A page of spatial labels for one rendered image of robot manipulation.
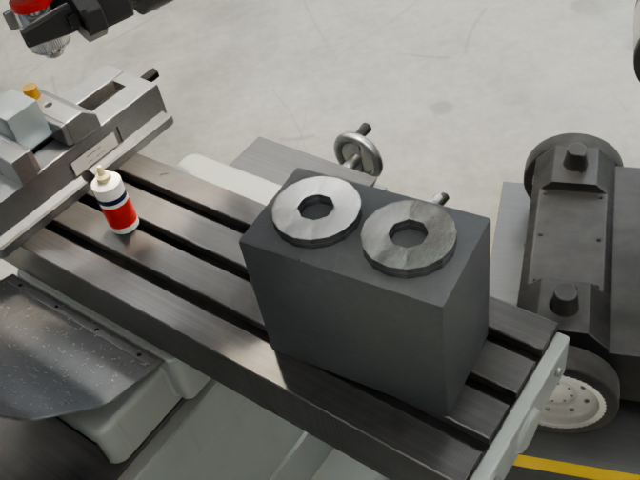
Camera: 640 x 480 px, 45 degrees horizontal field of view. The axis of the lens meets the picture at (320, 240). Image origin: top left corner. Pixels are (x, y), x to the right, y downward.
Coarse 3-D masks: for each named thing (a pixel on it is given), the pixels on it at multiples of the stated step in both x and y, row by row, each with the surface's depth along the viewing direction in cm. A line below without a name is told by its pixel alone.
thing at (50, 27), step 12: (48, 12) 85; (60, 12) 85; (72, 12) 85; (36, 24) 84; (48, 24) 85; (60, 24) 86; (72, 24) 86; (24, 36) 84; (36, 36) 85; (48, 36) 85; (60, 36) 86
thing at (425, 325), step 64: (320, 192) 78; (384, 192) 79; (256, 256) 77; (320, 256) 74; (384, 256) 71; (448, 256) 71; (320, 320) 80; (384, 320) 74; (448, 320) 70; (384, 384) 83; (448, 384) 77
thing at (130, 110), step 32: (64, 96) 121; (96, 96) 122; (128, 96) 119; (160, 96) 122; (128, 128) 119; (160, 128) 122; (0, 160) 106; (32, 160) 107; (64, 160) 112; (96, 160) 116; (0, 192) 107; (32, 192) 109; (64, 192) 113; (0, 224) 107; (32, 224) 110; (0, 256) 108
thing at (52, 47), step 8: (48, 8) 85; (16, 16) 85; (24, 16) 84; (32, 16) 84; (40, 16) 85; (24, 24) 85; (56, 40) 87; (64, 40) 88; (32, 48) 88; (40, 48) 87; (48, 48) 87; (56, 48) 88; (64, 48) 88
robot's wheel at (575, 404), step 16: (576, 352) 122; (576, 368) 121; (592, 368) 121; (608, 368) 123; (560, 384) 127; (576, 384) 125; (592, 384) 121; (608, 384) 121; (560, 400) 130; (576, 400) 129; (592, 400) 127; (608, 400) 123; (544, 416) 134; (560, 416) 133; (576, 416) 132; (592, 416) 128; (608, 416) 127
